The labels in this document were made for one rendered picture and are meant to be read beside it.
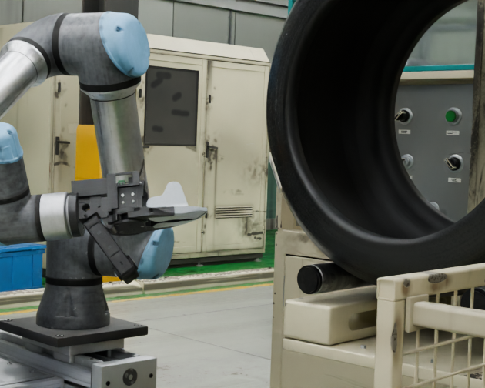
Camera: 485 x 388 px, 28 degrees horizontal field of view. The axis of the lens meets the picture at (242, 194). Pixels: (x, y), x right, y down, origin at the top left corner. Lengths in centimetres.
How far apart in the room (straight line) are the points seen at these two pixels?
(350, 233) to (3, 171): 53
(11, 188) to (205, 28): 1036
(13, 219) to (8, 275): 541
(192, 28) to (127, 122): 987
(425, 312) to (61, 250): 128
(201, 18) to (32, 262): 546
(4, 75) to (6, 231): 32
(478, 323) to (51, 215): 89
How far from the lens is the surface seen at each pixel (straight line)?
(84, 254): 195
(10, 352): 214
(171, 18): 1148
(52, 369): 201
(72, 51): 179
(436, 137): 212
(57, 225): 152
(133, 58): 177
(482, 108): 172
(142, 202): 151
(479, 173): 172
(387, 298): 78
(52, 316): 199
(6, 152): 149
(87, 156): 720
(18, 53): 179
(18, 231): 154
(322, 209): 144
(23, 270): 702
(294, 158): 148
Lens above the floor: 110
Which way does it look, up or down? 3 degrees down
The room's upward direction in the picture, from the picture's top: 2 degrees clockwise
